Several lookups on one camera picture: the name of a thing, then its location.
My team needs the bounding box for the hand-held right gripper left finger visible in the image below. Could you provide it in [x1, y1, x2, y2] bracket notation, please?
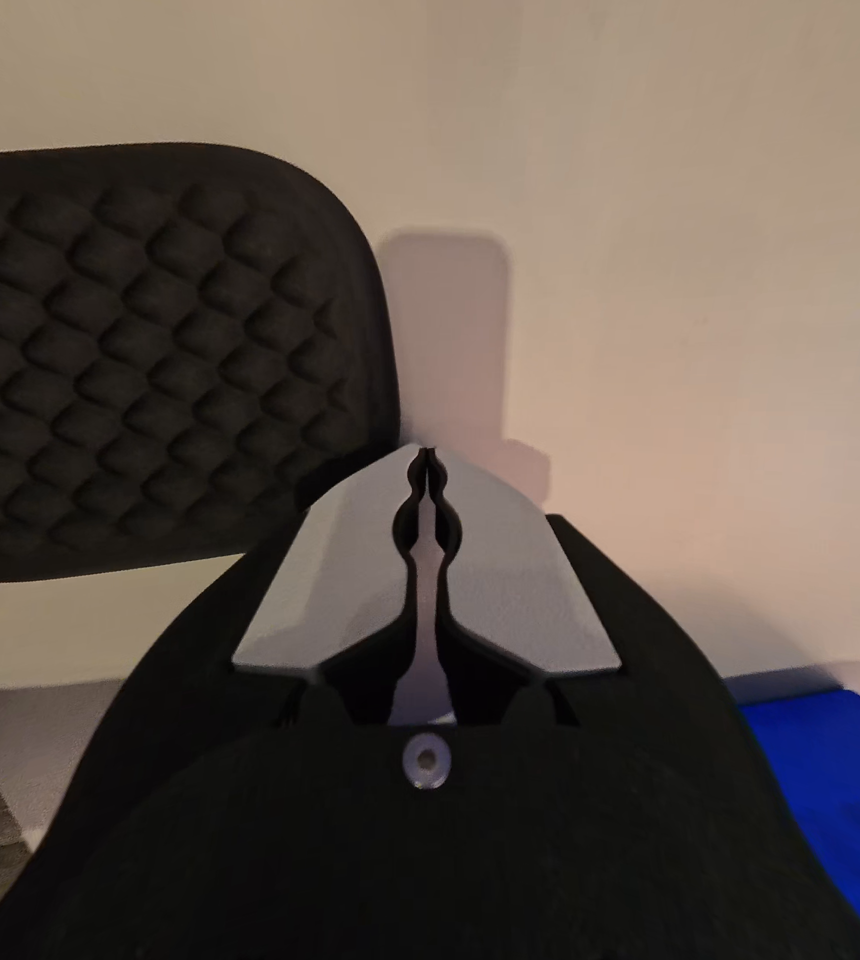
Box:
[232, 442, 428, 727]

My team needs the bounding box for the black wrist rest pad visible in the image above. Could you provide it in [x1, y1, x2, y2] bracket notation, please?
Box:
[0, 142, 401, 584]

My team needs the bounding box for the grey desk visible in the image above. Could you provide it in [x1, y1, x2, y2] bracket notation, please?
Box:
[0, 0, 860, 856]

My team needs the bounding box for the blue plastic bin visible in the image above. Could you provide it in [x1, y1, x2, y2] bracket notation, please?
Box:
[737, 690, 860, 960]

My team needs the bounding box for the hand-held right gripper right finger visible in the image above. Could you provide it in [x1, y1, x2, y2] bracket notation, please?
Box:
[428, 444, 624, 727]

